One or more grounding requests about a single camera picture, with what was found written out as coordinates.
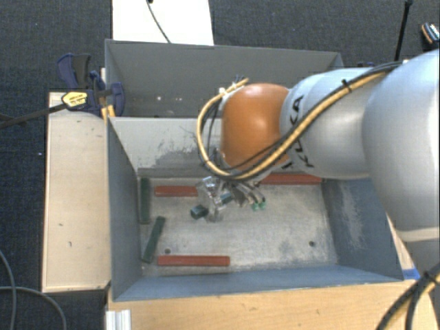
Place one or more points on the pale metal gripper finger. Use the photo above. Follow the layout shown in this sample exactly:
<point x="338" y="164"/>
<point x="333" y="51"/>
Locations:
<point x="207" y="186"/>
<point x="214" y="211"/>

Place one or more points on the dark green block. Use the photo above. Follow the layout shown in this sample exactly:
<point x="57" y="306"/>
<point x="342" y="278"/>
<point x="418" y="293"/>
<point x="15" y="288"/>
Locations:
<point x="145" y="201"/>
<point x="154" y="239"/>
<point x="198" y="212"/>

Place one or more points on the red-brown flat block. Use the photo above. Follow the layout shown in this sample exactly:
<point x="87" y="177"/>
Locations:
<point x="192" y="261"/>
<point x="175" y="191"/>
<point x="295" y="179"/>

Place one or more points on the grey metal bin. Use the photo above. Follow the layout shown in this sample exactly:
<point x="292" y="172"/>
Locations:
<point x="240" y="239"/>

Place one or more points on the pale wood board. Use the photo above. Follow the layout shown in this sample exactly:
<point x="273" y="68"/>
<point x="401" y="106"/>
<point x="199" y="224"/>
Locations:
<point x="75" y="201"/>

